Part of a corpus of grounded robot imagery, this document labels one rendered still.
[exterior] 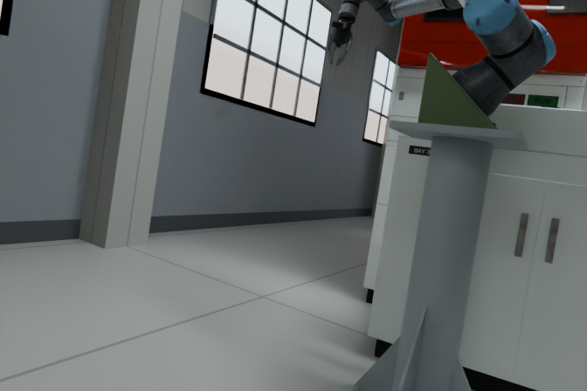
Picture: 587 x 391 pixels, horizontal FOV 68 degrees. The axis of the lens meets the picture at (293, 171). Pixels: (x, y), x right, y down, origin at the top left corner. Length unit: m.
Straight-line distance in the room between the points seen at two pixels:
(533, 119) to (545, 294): 0.55
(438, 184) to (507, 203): 0.39
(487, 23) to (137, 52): 2.04
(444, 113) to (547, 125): 0.46
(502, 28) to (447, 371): 0.89
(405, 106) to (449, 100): 1.06
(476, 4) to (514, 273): 0.85
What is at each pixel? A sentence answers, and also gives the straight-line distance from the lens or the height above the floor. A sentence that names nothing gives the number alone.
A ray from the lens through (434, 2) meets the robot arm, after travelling 1.73.
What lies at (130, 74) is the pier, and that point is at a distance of 2.72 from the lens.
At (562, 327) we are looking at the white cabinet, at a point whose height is 0.29.
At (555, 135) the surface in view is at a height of 0.87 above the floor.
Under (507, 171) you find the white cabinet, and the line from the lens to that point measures 1.58.
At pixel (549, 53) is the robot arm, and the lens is 1.30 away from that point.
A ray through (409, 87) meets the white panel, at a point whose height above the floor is 1.12.
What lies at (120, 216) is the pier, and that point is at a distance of 2.78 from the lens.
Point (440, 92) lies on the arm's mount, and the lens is 1.24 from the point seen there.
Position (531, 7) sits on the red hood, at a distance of 2.30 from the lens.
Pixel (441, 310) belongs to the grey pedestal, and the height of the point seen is 0.34.
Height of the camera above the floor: 0.68
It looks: 2 degrees down
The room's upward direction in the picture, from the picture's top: 9 degrees clockwise
